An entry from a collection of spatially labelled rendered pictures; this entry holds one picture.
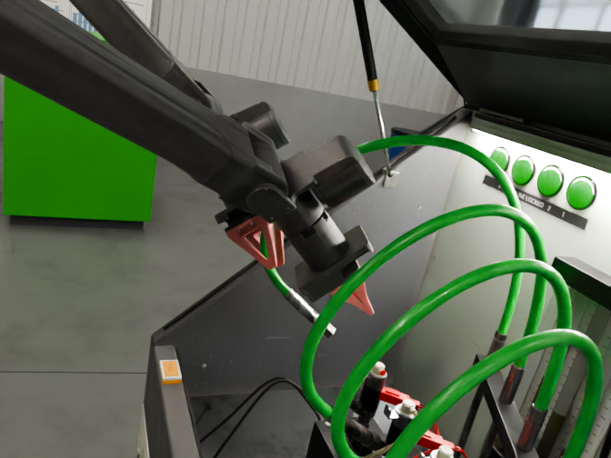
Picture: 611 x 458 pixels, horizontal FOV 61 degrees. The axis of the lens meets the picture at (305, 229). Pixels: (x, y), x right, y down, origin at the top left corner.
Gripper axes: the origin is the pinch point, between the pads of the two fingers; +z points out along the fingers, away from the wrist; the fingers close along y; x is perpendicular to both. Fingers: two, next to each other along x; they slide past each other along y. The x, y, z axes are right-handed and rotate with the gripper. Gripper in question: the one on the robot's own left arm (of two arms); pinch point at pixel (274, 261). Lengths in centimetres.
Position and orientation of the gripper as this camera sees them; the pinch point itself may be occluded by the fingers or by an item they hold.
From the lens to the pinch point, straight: 75.3
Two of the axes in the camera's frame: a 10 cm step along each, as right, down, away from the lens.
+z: 4.4, 8.9, -1.0
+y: 3.1, -0.4, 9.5
